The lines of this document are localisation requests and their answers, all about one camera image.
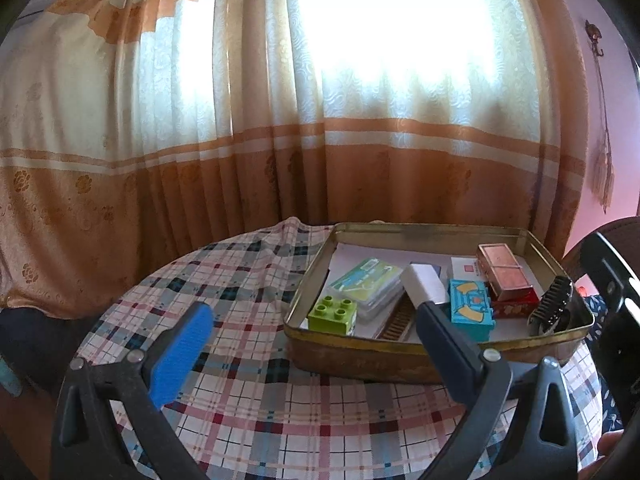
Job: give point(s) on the person's right hand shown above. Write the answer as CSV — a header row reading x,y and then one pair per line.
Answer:
x,y
609,446

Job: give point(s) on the white rectangular block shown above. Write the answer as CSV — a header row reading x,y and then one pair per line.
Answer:
x,y
425,285

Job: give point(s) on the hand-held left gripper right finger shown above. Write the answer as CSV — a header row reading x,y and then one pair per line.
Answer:
x,y
450,345

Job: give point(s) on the black hair claw clip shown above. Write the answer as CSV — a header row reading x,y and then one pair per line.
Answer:
x,y
550,305

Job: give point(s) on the clear case with green label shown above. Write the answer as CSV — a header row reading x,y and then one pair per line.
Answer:
x,y
367,285

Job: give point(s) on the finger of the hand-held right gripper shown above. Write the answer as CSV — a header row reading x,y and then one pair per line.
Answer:
x,y
615,310

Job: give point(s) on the gold metal tin box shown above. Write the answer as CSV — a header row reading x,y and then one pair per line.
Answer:
x,y
375,360

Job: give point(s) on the metal wall hook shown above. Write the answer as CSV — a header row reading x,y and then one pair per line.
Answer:
x,y
594,35

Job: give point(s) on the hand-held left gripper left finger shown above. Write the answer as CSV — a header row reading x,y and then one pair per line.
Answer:
x,y
177,355

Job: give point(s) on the brown comb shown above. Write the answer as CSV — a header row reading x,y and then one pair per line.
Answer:
x,y
397,324

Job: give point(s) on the white paper sheet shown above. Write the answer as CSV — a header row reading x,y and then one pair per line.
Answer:
x,y
350,260

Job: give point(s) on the blue toy brick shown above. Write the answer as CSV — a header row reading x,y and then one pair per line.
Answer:
x,y
470,312

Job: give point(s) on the cream and orange curtain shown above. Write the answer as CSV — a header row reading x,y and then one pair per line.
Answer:
x,y
250,160

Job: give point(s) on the curtain tieback tassel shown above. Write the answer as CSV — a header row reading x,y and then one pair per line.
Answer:
x,y
604,170

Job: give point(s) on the white cardboard box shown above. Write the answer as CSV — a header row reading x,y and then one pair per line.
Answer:
x,y
462,270

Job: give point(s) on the green toy brick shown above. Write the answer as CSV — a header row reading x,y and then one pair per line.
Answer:
x,y
332,316

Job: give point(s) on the copper coloured small box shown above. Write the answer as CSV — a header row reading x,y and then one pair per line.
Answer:
x,y
505,272

